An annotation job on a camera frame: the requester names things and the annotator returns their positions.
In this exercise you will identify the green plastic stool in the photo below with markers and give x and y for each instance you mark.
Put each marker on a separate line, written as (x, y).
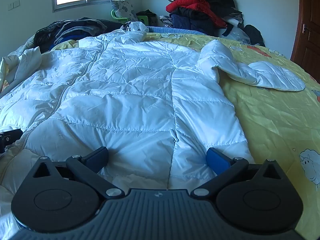
(118, 18)
(144, 19)

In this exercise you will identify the red jacket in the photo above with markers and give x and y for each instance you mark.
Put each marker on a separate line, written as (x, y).
(195, 3)

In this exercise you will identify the brown wooden door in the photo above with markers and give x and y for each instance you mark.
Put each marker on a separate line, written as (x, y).
(308, 30)

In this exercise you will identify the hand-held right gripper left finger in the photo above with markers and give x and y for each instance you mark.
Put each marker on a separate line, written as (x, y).
(96, 158)

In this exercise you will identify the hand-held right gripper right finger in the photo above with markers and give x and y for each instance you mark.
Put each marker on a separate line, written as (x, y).
(217, 160)

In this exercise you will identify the white puffer jacket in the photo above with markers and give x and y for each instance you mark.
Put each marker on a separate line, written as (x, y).
(130, 92)

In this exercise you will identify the yellow printed blanket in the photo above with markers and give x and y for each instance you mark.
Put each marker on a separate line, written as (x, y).
(275, 120)

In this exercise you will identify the clear plastic bag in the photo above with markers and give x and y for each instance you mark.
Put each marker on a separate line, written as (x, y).
(237, 35)

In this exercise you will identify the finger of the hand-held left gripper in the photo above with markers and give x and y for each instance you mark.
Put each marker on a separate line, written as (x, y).
(11, 136)

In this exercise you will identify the grey patterned pillow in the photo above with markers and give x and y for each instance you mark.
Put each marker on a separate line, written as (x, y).
(123, 8)

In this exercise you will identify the navy blue jacket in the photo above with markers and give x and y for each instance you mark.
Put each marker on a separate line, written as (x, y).
(182, 21)

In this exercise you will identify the black and white checked cloth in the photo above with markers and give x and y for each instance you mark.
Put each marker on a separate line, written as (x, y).
(165, 21)

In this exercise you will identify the wall light switch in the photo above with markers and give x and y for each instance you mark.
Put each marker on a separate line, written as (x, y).
(13, 5)

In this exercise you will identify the black bag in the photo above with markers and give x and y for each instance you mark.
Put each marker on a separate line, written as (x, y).
(255, 35)

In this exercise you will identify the pile of dark folded clothes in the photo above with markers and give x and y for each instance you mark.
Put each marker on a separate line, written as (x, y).
(75, 28)

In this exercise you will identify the blue fleece blanket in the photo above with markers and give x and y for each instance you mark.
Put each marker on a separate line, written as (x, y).
(172, 29)

